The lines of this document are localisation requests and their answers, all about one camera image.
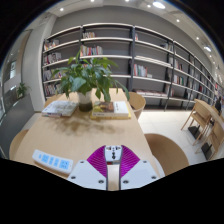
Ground yellow-edged book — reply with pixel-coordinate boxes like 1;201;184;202
89;100;132;120

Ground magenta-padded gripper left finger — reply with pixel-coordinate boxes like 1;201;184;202
66;144;108;191

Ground round-backed wooden chair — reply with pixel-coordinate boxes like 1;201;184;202
44;94;64;108
143;133;190;177
128;91;147;120
8;128;29;160

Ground grey bookshelf unit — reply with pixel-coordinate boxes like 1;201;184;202
40;22;224;111

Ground green potted plant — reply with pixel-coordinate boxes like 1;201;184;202
49;49;131;113

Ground person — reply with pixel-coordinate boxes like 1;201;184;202
214;98;224;116

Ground white and blue book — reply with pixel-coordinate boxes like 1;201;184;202
41;100;79;118

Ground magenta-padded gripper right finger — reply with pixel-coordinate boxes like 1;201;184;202
119;144;160;191

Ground round ceiling lights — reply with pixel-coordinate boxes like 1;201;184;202
59;0;213;53

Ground white power strip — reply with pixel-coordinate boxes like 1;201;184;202
31;148;75;175

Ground small background potted plant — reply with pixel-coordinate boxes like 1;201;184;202
15;82;32;100

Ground small white charger block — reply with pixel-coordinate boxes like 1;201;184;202
104;144;123;166

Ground slatted light wooden chair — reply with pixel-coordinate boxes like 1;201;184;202
181;98;214;146
196;118;224;161

